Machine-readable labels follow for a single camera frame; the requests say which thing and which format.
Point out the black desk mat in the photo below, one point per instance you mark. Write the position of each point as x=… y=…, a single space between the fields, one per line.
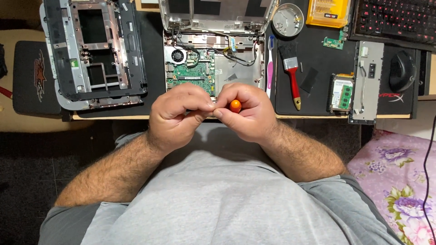
x=316 y=68

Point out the yellow screwdriver bit case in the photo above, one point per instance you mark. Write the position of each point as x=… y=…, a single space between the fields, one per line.
x=327 y=13

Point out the laptop cooling fan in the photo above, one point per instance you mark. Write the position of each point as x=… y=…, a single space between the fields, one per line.
x=177 y=55

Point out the pink white toothbrush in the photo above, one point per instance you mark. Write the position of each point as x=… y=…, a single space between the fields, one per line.
x=270 y=66

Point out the round metal screw dish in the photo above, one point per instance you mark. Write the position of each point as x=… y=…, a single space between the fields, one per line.
x=288 y=19

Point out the person's left hand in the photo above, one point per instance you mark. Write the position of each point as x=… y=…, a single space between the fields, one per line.
x=170 y=115

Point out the grey laptop panel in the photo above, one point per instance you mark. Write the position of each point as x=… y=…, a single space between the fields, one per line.
x=368 y=81

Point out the laptop palmrest cover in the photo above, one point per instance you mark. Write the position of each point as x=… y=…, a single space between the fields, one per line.
x=93 y=51

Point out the black tape piece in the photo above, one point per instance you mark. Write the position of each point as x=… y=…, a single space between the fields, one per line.
x=309 y=80

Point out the black computer mouse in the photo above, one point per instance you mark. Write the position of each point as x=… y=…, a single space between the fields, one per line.
x=402 y=70

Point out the black printed mouse pad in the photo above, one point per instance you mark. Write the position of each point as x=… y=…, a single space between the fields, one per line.
x=35 y=78

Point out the opened laptop base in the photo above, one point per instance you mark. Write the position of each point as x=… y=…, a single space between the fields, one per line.
x=238 y=68

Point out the person's right hand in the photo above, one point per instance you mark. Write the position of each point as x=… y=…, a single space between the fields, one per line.
x=245 y=115

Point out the green laptop motherboard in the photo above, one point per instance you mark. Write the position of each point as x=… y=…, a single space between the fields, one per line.
x=192 y=73

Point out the pink floral bedsheet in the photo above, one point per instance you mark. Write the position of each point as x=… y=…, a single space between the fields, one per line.
x=395 y=183

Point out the green memory module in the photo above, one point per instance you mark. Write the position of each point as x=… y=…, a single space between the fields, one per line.
x=346 y=97

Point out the laptop screen lid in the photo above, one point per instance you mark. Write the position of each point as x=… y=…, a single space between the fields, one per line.
x=218 y=15

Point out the black backlit keyboard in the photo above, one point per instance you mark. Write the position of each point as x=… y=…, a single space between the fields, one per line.
x=395 y=20

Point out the grey t-shirt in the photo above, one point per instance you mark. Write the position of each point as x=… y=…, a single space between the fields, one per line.
x=218 y=197

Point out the small green circuit board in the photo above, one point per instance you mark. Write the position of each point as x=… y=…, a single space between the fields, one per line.
x=335 y=40

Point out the hard drive with caddy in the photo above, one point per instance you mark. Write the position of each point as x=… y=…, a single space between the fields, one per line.
x=340 y=93

